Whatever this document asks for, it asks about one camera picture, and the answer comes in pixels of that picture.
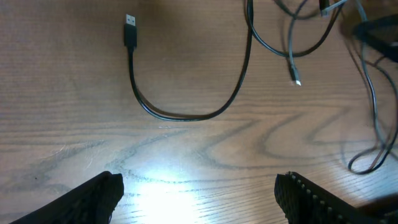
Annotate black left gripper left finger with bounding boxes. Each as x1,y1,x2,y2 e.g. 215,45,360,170
11,171,124,224

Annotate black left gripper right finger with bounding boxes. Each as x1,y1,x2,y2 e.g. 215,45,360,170
274,171,397,224

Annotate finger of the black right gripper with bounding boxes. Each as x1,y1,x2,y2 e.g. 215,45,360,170
353,14,397,62

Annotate black USB cable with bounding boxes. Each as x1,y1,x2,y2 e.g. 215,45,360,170
123,0,398,175

